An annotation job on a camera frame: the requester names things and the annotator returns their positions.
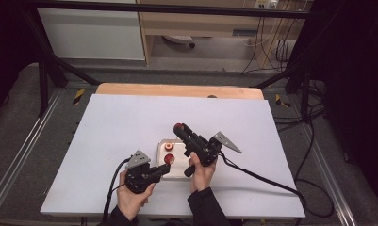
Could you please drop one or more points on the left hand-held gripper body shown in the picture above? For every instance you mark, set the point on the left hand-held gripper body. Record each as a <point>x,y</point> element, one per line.
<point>138,179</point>

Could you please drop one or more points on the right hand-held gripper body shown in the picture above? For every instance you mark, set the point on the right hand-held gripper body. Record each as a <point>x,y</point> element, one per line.
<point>205,150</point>

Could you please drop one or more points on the white square tray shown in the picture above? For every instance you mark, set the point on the white square tray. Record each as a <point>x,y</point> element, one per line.
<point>178,166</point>

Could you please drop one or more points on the person's left hand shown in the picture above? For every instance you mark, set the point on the person's left hand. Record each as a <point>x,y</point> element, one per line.
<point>131,202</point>

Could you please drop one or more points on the person's right hand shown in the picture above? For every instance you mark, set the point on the person's right hand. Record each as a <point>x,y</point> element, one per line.
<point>204,177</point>

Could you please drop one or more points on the white table board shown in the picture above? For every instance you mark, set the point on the white table board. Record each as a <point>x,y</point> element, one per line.
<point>114,125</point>

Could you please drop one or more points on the office chair base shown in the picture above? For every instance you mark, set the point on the office chair base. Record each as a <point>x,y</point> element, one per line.
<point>178,39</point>

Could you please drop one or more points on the light wooden desk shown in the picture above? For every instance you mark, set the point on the light wooden desk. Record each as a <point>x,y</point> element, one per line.
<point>208,23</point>

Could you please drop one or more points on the white cabinet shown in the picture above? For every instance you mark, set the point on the white cabinet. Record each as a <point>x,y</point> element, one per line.
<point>92,34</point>

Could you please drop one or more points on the white power strip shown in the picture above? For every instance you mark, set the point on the white power strip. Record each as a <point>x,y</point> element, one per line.
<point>265,3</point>

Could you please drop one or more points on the black curtain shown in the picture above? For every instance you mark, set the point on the black curtain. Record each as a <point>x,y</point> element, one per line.
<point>4,47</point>
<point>356,78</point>

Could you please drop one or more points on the aluminium floor rail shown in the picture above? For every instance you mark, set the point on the aluminium floor rail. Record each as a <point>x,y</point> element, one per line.
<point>328,175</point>
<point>26,141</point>

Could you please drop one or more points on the black metal frame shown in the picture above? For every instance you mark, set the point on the black metal frame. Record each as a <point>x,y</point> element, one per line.
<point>164,8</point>

